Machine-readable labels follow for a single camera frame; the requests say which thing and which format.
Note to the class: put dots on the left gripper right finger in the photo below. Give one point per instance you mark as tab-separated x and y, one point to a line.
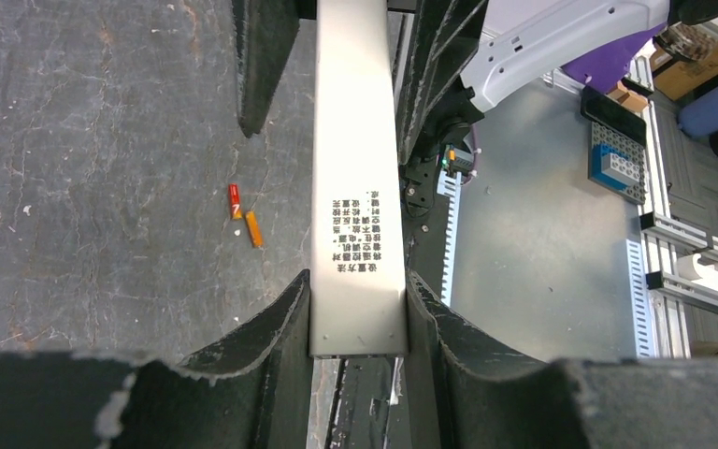
468	390

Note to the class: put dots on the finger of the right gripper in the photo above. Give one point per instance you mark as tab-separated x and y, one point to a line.
265	31
444	38

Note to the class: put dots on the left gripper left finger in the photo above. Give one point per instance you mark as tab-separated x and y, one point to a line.
250	389

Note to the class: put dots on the white remote control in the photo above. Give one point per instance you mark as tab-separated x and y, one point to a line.
357	305

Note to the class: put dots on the orange battery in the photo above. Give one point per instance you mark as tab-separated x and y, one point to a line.
254	230

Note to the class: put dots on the red battery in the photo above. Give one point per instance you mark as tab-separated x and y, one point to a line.
236	212

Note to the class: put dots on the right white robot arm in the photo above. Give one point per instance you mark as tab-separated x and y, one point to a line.
547	38

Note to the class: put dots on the purple plastic part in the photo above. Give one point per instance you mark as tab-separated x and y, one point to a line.
602	68

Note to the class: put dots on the grey blue lego plate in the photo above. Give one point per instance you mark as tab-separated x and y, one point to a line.
617	162

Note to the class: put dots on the cardboard box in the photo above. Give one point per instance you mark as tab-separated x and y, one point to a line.
685	60

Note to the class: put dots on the white slotted cable duct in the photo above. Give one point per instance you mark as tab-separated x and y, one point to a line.
450	186

